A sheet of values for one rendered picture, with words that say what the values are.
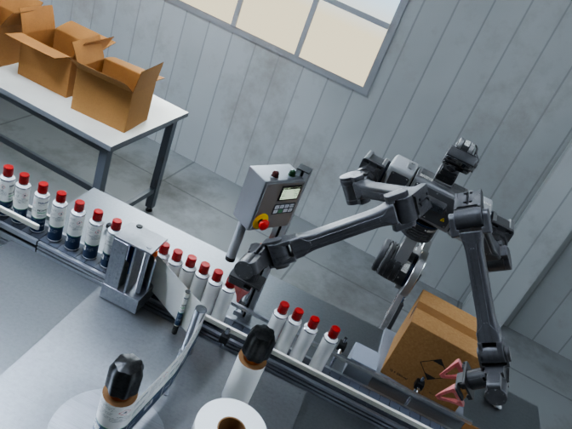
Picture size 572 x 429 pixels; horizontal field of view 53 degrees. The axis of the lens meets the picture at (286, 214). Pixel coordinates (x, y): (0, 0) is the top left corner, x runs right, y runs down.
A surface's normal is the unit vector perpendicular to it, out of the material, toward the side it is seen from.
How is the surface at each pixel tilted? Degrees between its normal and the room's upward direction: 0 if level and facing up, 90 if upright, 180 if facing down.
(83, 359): 0
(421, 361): 90
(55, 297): 0
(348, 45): 90
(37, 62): 91
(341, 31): 90
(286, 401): 0
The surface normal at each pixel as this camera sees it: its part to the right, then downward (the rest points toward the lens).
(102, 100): -0.28, 0.41
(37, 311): 0.33, -0.80
